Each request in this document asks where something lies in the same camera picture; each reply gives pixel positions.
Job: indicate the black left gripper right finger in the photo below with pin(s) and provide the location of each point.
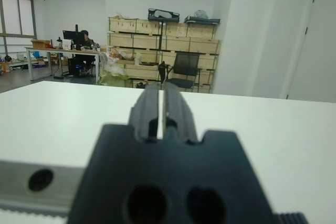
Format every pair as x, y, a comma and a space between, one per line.
178, 113

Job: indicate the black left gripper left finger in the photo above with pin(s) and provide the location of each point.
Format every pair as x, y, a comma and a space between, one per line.
147, 111

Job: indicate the small brown cardboard box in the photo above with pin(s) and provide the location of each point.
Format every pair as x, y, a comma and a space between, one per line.
40, 43

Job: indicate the yellow-green sack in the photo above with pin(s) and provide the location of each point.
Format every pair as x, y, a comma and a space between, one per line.
113, 79

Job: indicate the black mesh office chair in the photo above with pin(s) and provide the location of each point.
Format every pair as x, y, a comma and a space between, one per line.
186, 64

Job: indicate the orange packet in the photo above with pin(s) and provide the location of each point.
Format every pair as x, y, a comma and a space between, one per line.
115, 54

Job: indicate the stacked wooden crates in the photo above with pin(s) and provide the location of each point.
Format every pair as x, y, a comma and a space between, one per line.
147, 41

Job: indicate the black computer tower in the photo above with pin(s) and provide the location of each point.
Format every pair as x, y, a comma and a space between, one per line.
74, 66

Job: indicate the seated person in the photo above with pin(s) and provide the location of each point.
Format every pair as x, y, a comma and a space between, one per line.
88, 41

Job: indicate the flat black case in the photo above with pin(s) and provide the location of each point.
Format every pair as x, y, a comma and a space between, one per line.
202, 20

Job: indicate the open black case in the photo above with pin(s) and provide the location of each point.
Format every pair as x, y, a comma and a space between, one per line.
151, 14

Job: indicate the wooden desk white legs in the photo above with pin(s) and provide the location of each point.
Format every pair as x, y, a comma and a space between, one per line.
65, 50

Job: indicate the gray plastic bag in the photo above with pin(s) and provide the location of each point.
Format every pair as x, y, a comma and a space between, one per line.
200, 13

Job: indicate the white carton red print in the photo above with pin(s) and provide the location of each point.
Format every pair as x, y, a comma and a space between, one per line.
66, 44

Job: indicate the black computer monitor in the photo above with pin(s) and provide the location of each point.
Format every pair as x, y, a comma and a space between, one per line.
69, 35

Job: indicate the white door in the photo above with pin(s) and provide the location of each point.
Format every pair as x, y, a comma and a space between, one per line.
320, 51

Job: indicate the window with gray frame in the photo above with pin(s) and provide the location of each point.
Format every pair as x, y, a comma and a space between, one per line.
10, 11

